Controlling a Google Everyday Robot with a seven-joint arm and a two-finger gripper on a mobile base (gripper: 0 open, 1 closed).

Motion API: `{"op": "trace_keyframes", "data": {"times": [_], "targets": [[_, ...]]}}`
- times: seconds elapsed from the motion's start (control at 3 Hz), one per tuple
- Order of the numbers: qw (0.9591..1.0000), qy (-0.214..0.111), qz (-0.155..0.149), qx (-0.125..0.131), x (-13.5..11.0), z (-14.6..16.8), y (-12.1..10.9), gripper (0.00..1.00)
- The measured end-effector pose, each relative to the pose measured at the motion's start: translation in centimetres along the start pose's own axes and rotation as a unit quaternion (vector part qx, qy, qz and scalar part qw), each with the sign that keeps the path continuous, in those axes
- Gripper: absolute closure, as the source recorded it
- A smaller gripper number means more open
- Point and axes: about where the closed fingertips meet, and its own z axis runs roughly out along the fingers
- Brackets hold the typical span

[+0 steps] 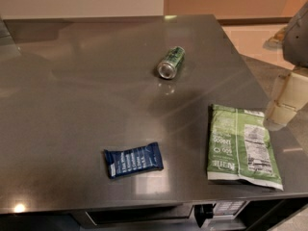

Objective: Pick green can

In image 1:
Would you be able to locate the green soda can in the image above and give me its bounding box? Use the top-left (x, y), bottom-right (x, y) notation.
top-left (157, 46), bottom-right (185, 80)

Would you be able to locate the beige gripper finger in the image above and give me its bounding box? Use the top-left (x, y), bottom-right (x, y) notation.
top-left (264, 66), bottom-right (308, 131)

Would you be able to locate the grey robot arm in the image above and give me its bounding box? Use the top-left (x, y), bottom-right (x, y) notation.
top-left (264, 2), bottom-right (308, 131)

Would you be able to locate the green chip bag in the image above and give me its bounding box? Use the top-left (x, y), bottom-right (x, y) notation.
top-left (207, 104), bottom-right (283, 191)

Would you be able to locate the microwave under counter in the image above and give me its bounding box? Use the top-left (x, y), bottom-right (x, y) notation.
top-left (71, 200), bottom-right (248, 231)

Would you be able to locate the blue snack bar wrapper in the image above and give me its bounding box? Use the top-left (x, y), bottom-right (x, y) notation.
top-left (104, 142), bottom-right (164, 179)

